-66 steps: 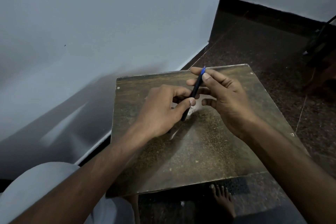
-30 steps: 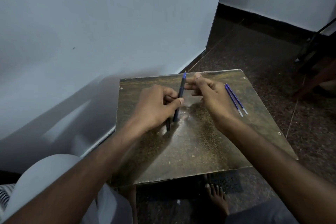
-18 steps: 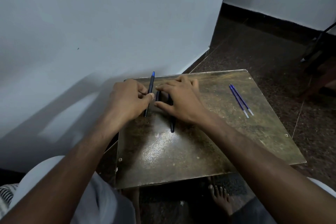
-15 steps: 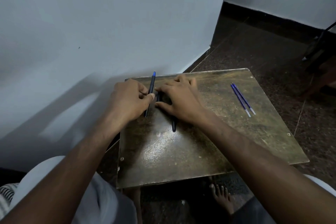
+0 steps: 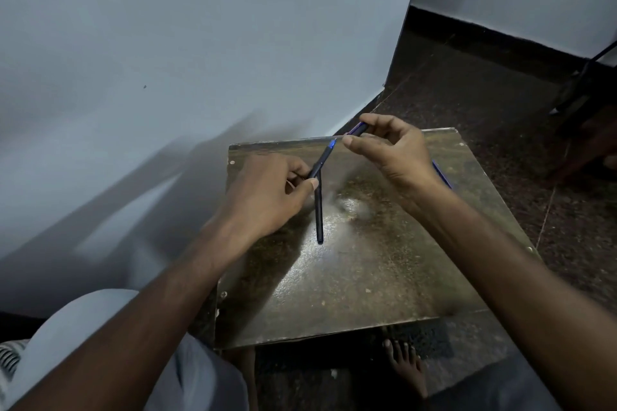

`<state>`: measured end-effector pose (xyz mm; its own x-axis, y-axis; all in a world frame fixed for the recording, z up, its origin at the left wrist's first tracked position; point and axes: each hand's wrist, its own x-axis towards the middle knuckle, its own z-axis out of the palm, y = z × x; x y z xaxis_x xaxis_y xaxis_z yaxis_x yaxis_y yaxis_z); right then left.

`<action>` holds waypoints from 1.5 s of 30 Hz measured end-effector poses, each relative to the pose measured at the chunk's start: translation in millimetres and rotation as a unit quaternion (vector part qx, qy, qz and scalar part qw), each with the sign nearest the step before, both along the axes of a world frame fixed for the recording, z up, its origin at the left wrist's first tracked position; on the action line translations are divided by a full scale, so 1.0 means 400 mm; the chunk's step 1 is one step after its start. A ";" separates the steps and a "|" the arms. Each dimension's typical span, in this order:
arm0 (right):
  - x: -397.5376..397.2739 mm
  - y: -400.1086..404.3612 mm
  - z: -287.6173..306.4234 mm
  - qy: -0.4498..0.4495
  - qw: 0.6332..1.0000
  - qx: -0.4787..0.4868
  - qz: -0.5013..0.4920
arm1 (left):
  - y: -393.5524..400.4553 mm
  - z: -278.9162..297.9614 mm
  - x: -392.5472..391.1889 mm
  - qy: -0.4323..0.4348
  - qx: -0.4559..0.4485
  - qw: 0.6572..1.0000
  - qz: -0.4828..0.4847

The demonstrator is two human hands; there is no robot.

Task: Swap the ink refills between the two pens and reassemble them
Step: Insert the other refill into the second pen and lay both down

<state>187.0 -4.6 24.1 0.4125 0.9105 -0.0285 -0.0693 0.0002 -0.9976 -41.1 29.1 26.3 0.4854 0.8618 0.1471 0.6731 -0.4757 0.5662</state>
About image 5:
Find person's leg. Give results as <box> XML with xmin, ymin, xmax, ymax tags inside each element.
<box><xmin>0</xmin><ymin>288</ymin><xmax>251</xmax><ymax>411</ymax></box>
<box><xmin>429</xmin><ymin>350</ymin><xmax>562</xmax><ymax>411</ymax></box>

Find person's right hand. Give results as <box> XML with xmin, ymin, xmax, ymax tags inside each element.
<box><xmin>341</xmin><ymin>112</ymin><xmax>456</xmax><ymax>219</ymax></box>

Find person's right forearm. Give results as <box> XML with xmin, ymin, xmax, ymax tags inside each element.
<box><xmin>415</xmin><ymin>189</ymin><xmax>617</xmax><ymax>411</ymax></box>

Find blue ink refill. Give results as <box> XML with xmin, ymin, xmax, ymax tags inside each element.
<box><xmin>431</xmin><ymin>160</ymin><xmax>454</xmax><ymax>191</ymax></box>

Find person's left leg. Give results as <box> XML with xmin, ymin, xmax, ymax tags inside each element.
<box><xmin>0</xmin><ymin>288</ymin><xmax>251</xmax><ymax>411</ymax></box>

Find dark blue pen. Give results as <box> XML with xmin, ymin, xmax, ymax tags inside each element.
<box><xmin>307</xmin><ymin>121</ymin><xmax>370</xmax><ymax>180</ymax></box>
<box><xmin>314</xmin><ymin>170</ymin><xmax>325</xmax><ymax>246</ymax></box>

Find person's right leg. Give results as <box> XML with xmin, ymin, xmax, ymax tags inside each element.
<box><xmin>429</xmin><ymin>350</ymin><xmax>562</xmax><ymax>411</ymax></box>

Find small wooden table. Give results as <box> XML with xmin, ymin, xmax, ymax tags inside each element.
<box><xmin>213</xmin><ymin>127</ymin><xmax>542</xmax><ymax>351</ymax></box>

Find person's left hand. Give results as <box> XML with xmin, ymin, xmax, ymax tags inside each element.
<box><xmin>207</xmin><ymin>152</ymin><xmax>321</xmax><ymax>251</ymax></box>

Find black floor mat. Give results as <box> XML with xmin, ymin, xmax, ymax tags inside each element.
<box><xmin>385</xmin><ymin>319</ymin><xmax>454</xmax><ymax>361</ymax></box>

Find striped grey cloth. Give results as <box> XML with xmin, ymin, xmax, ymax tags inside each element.
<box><xmin>0</xmin><ymin>339</ymin><xmax>30</xmax><ymax>395</ymax></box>

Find person's left forearm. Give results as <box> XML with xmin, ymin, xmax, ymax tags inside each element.
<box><xmin>9</xmin><ymin>222</ymin><xmax>247</xmax><ymax>411</ymax></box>

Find dark wooden chair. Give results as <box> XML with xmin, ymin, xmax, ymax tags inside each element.
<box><xmin>554</xmin><ymin>61</ymin><xmax>617</xmax><ymax>156</ymax></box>
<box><xmin>549</xmin><ymin>109</ymin><xmax>617</xmax><ymax>180</ymax></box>
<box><xmin>549</xmin><ymin>39</ymin><xmax>617</xmax><ymax>116</ymax></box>

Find person's bare right foot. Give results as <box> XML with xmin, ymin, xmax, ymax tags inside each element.
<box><xmin>381</xmin><ymin>338</ymin><xmax>429</xmax><ymax>399</ymax></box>

